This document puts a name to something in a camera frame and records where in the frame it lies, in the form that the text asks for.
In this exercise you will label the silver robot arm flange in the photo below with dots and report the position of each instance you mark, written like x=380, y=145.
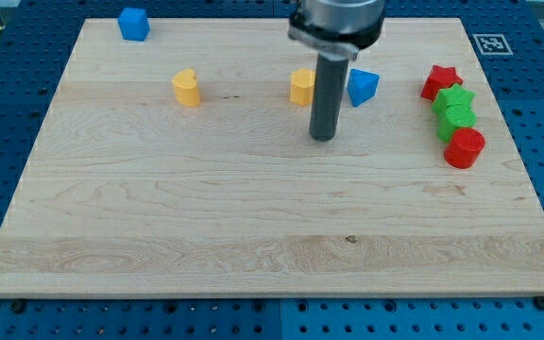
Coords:
x=340, y=28

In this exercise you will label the yellow heart block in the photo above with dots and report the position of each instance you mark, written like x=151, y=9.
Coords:
x=186, y=89

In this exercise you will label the wooden board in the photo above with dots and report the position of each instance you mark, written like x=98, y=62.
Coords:
x=129, y=194

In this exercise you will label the yellow pentagon block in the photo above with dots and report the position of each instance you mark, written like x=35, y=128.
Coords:
x=302, y=82

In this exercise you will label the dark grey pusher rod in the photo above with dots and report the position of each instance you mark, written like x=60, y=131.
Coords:
x=330, y=79

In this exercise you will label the blue triangle block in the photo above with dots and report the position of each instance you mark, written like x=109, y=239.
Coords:
x=362, y=86

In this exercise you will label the red star block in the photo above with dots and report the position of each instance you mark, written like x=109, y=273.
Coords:
x=440, y=77

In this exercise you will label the green cylinder block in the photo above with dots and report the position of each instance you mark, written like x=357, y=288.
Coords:
x=457, y=116

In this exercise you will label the red cylinder block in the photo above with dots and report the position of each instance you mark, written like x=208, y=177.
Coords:
x=464, y=148

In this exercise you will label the green star block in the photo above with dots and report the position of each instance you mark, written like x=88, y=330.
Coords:
x=455, y=95

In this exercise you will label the blue cube block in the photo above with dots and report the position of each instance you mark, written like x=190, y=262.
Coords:
x=133, y=24

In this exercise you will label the fiducial marker tag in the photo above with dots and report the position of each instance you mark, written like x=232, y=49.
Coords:
x=492, y=44

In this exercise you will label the black bolt left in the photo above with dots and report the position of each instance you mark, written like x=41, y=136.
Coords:
x=17, y=306

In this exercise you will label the black bolt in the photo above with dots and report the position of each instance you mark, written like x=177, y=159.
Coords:
x=17, y=306
x=539, y=302

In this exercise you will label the black bolt right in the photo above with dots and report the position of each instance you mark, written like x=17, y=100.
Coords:
x=539, y=302

